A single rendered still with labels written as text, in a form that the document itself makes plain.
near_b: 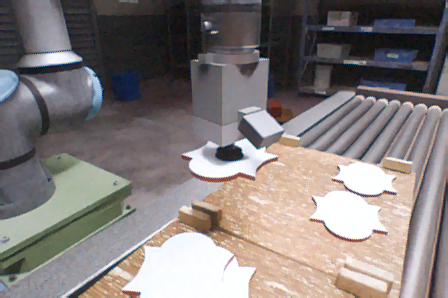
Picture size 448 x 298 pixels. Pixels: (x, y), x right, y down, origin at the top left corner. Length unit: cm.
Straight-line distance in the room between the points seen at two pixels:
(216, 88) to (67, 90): 36
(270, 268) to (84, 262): 29
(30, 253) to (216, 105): 40
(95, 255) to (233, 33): 40
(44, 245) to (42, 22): 39
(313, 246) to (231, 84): 29
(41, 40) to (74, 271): 41
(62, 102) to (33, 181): 15
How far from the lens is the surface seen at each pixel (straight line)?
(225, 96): 38
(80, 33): 566
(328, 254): 52
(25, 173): 65
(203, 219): 51
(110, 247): 56
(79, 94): 68
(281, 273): 47
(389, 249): 56
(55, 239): 62
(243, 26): 38
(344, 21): 516
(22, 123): 62
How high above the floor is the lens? 127
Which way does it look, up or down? 24 degrees down
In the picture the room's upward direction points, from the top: straight up
